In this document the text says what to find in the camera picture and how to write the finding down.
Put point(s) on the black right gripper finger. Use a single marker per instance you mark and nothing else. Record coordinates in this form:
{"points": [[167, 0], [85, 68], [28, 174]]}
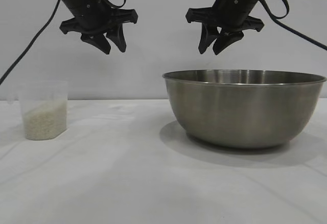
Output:
{"points": [[226, 41], [207, 37]]}

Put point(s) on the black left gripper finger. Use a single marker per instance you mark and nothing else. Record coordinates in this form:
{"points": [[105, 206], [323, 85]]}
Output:
{"points": [[118, 38], [98, 42]]}

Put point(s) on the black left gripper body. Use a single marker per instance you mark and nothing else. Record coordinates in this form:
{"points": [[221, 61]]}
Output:
{"points": [[89, 17]]}

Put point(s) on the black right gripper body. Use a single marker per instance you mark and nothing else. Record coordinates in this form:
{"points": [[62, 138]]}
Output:
{"points": [[233, 14]]}

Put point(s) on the stainless steel mixing bowl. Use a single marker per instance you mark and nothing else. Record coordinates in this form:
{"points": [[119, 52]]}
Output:
{"points": [[242, 114]]}

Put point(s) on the clear plastic measuring cup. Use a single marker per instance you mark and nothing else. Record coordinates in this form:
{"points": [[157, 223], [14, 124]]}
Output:
{"points": [[43, 93]]}

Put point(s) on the white rice grains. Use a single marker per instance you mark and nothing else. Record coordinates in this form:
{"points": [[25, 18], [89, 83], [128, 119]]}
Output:
{"points": [[44, 121]]}

